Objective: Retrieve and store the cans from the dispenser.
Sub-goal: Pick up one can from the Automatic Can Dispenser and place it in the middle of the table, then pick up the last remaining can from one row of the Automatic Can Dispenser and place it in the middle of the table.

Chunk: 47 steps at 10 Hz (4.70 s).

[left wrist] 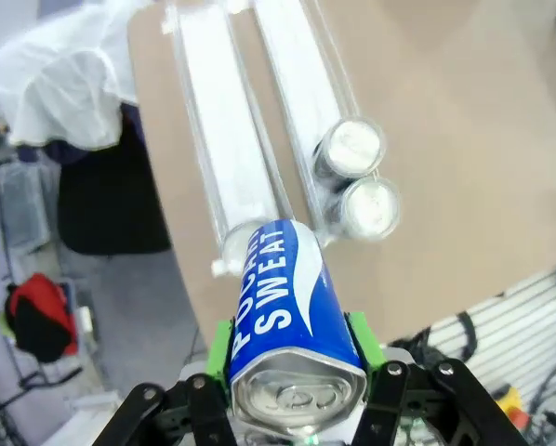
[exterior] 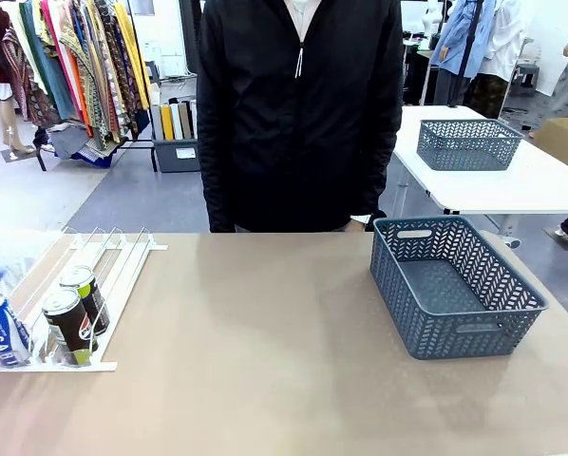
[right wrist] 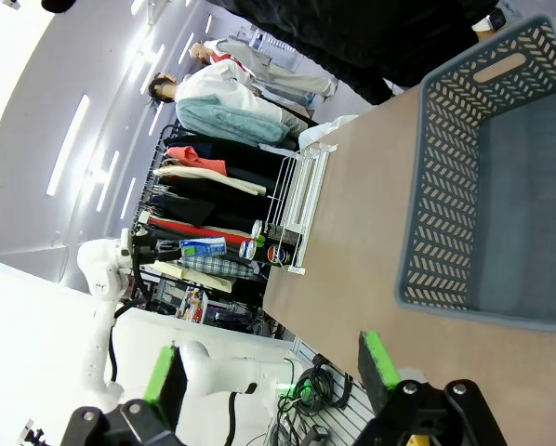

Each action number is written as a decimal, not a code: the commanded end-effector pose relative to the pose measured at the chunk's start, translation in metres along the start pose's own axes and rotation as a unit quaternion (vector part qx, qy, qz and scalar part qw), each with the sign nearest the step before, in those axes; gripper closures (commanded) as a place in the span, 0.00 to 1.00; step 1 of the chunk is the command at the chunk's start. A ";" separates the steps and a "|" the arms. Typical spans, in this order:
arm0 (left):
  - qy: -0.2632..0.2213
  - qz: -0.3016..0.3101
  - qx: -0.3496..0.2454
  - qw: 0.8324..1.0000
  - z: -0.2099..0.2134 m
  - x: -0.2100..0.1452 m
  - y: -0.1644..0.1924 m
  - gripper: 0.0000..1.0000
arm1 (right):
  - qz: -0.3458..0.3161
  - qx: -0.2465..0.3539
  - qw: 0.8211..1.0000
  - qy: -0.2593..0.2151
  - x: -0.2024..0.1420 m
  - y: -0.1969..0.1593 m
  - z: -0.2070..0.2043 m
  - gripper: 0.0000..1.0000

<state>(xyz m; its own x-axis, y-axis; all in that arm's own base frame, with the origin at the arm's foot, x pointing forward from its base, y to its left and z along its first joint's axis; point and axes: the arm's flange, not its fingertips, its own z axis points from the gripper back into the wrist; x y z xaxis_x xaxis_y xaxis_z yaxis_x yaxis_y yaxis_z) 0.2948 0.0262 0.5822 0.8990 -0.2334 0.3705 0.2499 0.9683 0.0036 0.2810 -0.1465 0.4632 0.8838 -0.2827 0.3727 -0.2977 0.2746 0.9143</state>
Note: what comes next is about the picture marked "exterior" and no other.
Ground blue-grey plastic woven basket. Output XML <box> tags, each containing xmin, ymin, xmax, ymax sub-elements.
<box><xmin>415</xmin><ymin>118</ymin><xmax>525</xmax><ymax>172</ymax></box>
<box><xmin>369</xmin><ymin>216</ymin><xmax>550</xmax><ymax>361</ymax></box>

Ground black Pepsi can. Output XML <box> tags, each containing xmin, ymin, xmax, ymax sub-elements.
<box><xmin>42</xmin><ymin>287</ymin><xmax>100</xmax><ymax>367</ymax></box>
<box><xmin>58</xmin><ymin>265</ymin><xmax>111</xmax><ymax>336</ymax></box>

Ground person left forearm black sleeve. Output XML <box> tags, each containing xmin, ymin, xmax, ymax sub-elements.
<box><xmin>354</xmin><ymin>132</ymin><xmax>404</xmax><ymax>224</ymax></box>

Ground person right forearm black sleeve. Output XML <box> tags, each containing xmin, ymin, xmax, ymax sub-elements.
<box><xmin>197</xmin><ymin>137</ymin><xmax>240</xmax><ymax>234</ymax></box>

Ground person torso black jacket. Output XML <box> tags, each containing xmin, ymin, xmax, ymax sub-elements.
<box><xmin>196</xmin><ymin>0</ymin><xmax>404</xmax><ymax>234</ymax></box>

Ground white folding table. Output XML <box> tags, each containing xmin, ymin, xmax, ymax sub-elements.
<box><xmin>391</xmin><ymin>104</ymin><xmax>568</xmax><ymax>216</ymax></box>

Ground dark patterned skirt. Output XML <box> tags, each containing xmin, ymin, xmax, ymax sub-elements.
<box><xmin>468</xmin><ymin>73</ymin><xmax>509</xmax><ymax>120</ymax></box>

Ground grey storage bin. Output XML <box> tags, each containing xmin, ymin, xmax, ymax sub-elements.
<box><xmin>151</xmin><ymin>137</ymin><xmax>202</xmax><ymax>174</ymax></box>

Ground brown fabric roll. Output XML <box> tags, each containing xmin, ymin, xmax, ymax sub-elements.
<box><xmin>178</xmin><ymin>101</ymin><xmax>193</xmax><ymax>141</ymax></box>

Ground white fabric roll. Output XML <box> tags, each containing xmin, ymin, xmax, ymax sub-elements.
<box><xmin>169</xmin><ymin>102</ymin><xmax>185</xmax><ymax>141</ymax></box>

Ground light blue shirt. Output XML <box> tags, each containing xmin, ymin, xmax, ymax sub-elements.
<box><xmin>429</xmin><ymin>0</ymin><xmax>497</xmax><ymax>80</ymax></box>

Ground yellow fabric roll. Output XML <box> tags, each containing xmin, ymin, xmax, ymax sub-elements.
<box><xmin>160</xmin><ymin>104</ymin><xmax>175</xmax><ymax>142</ymax></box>

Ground white mannequin torso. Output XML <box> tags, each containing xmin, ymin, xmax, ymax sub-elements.
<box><xmin>419</xmin><ymin>0</ymin><xmax>445</xmax><ymax>48</ymax></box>

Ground brown cardboard box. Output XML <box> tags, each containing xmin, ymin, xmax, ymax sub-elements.
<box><xmin>533</xmin><ymin>117</ymin><xmax>568</xmax><ymax>178</ymax></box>

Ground grey fabric roll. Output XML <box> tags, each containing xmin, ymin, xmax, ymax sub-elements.
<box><xmin>149</xmin><ymin>104</ymin><xmax>164</xmax><ymax>142</ymax></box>

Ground grey step stool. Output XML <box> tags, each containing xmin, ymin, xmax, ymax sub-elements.
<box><xmin>510</xmin><ymin>61</ymin><xmax>541</xmax><ymax>89</ymax></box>

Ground white hanging shirt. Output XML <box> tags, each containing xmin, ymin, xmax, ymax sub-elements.
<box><xmin>478</xmin><ymin>0</ymin><xmax>527</xmax><ymax>80</ymax></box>

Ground white box appliance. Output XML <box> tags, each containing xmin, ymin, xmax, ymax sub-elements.
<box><xmin>143</xmin><ymin>40</ymin><xmax>186</xmax><ymax>80</ymax></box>

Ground yellow hanging garment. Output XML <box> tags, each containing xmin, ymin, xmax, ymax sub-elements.
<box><xmin>114</xmin><ymin>2</ymin><xmax>151</xmax><ymax>111</ymax></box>

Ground grey cloth pile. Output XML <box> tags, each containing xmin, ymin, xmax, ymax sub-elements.
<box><xmin>48</xmin><ymin>125</ymin><xmax>95</xmax><ymax>161</ymax></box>

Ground multicolour patterned hanging garment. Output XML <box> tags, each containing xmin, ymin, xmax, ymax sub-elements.
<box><xmin>58</xmin><ymin>18</ymin><xmax>123</xmax><ymax>143</ymax></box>

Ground orange hanging garment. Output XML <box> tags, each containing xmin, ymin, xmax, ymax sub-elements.
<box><xmin>65</xmin><ymin>47</ymin><xmax>94</xmax><ymax>138</ymax></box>

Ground green hanging garment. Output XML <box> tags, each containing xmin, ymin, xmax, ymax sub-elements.
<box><xmin>20</xmin><ymin>0</ymin><xmax>76</xmax><ymax>121</ymax></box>

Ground brown patterned shawl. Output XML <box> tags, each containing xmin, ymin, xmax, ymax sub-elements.
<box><xmin>1</xmin><ymin>28</ymin><xmax>60</xmax><ymax>128</ymax></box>

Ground mannequin legs with stand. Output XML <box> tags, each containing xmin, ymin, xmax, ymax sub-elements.
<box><xmin>0</xmin><ymin>97</ymin><xmax>37</xmax><ymax>159</ymax></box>

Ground black clothes rack frame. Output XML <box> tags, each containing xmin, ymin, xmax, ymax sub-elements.
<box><xmin>34</xmin><ymin>0</ymin><xmax>160</xmax><ymax>173</ymax></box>

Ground white wire can dispenser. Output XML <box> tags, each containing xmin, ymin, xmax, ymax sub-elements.
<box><xmin>0</xmin><ymin>226</ymin><xmax>169</xmax><ymax>374</ymax></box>

